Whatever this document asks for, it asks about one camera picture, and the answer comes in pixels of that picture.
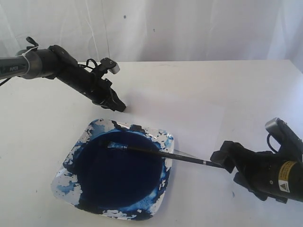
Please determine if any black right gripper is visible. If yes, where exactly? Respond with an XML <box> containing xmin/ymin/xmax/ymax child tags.
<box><xmin>210</xmin><ymin>140</ymin><xmax>288</xmax><ymax>203</ymax></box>

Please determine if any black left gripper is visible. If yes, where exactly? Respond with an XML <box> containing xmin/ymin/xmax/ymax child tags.
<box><xmin>81</xmin><ymin>77</ymin><xmax>125</xmax><ymax>112</ymax></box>

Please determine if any black paintbrush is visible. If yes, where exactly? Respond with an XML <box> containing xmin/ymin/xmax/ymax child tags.
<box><xmin>101</xmin><ymin>141</ymin><xmax>223</xmax><ymax>168</ymax></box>

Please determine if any white paper sheet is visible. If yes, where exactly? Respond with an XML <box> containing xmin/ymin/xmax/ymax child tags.
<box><xmin>113</xmin><ymin>87</ymin><xmax>226</xmax><ymax>163</ymax></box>

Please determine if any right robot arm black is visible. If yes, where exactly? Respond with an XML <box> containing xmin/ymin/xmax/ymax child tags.
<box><xmin>210</xmin><ymin>141</ymin><xmax>303</xmax><ymax>203</ymax></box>

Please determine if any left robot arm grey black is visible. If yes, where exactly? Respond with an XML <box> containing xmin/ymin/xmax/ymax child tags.
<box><xmin>0</xmin><ymin>36</ymin><xmax>126</xmax><ymax>112</ymax></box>

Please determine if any white backdrop curtain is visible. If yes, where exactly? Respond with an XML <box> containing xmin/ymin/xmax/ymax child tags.
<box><xmin>0</xmin><ymin>0</ymin><xmax>303</xmax><ymax>67</ymax></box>

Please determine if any square plate with blue paint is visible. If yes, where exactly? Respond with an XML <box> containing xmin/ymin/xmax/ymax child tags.
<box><xmin>51</xmin><ymin>119</ymin><xmax>174</xmax><ymax>221</ymax></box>

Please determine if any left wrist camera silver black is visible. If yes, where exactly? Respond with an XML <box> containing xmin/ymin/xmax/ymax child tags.
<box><xmin>99</xmin><ymin>58</ymin><xmax>120</xmax><ymax>74</ymax></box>

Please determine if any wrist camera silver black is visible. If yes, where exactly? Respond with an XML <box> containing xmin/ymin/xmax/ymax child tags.
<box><xmin>99</xmin><ymin>58</ymin><xmax>120</xmax><ymax>74</ymax></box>
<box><xmin>265</xmin><ymin>117</ymin><xmax>303</xmax><ymax>163</ymax></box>

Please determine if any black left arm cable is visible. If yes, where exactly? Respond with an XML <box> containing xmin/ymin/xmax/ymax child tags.
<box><xmin>78</xmin><ymin>58</ymin><xmax>100</xmax><ymax>74</ymax></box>

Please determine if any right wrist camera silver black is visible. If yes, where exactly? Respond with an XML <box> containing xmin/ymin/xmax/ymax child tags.
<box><xmin>265</xmin><ymin>117</ymin><xmax>303</xmax><ymax>163</ymax></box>

